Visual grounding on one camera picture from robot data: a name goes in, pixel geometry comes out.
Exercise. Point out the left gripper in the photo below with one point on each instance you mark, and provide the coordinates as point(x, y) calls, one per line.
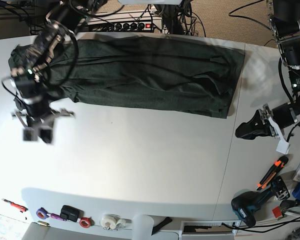
point(263, 124)

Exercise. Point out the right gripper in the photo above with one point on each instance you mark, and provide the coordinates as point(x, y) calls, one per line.
point(42, 127)

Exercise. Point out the dark green t-shirt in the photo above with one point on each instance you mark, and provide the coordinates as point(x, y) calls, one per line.
point(149, 73)

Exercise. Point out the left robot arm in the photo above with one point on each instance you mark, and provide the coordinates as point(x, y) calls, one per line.
point(280, 122)

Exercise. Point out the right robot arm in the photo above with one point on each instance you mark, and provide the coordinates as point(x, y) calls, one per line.
point(31, 86)

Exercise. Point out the orange black utility knife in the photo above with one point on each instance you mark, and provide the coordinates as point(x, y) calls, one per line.
point(272, 172)

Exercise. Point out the red black screwdriver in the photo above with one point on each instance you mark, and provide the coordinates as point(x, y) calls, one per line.
point(21, 208)

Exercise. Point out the purple tape roll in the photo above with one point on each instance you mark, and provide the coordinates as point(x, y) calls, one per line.
point(42, 213)

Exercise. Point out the red square tag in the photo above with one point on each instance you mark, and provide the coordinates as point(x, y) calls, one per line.
point(277, 212)

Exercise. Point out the red tape roll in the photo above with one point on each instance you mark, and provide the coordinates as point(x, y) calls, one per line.
point(85, 222)

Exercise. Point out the clear tape dispenser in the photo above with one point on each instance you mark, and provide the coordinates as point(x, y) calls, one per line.
point(113, 222)

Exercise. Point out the white paper roll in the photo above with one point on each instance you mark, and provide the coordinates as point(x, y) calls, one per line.
point(142, 227)

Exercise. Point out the black power strip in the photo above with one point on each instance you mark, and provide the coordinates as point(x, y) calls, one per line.
point(139, 27)

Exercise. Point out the teal black cordless drill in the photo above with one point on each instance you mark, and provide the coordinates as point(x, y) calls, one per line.
point(248, 203)

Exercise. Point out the black action camera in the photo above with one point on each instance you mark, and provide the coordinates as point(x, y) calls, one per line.
point(69, 213)

